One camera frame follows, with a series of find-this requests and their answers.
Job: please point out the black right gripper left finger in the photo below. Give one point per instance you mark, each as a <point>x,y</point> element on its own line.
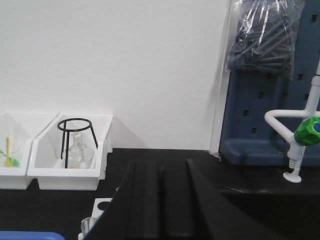
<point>135,211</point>

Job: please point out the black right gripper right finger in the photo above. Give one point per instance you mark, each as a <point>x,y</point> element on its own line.
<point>195,210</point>

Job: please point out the clear glass test tube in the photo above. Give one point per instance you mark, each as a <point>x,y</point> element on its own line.
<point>87,224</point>

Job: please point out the white test tube rack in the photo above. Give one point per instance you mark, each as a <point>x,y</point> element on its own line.
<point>98,209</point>

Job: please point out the clear glass flask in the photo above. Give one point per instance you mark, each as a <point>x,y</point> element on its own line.
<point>80,155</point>

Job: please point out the black sink basin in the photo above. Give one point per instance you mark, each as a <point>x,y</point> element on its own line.
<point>266,217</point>

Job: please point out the right white storage bin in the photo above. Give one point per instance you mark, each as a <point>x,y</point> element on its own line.
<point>46,166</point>

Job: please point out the white storage bin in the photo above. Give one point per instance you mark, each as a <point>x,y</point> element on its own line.
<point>46,166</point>
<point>18,131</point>

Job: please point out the blue plastic tray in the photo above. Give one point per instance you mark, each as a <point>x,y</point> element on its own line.
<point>30,235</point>

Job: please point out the white lab faucet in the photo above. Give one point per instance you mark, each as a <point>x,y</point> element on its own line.
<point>300,127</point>

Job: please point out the green and yellow spatulas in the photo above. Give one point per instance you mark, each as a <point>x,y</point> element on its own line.
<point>10,154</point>

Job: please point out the middle white storage bin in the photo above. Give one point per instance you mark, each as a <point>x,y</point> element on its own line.
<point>18,131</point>

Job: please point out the plastic bag of pegs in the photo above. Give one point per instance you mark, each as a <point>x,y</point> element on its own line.
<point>265,36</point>

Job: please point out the black wire tripod stand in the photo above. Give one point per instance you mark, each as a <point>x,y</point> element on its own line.
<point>68,127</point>

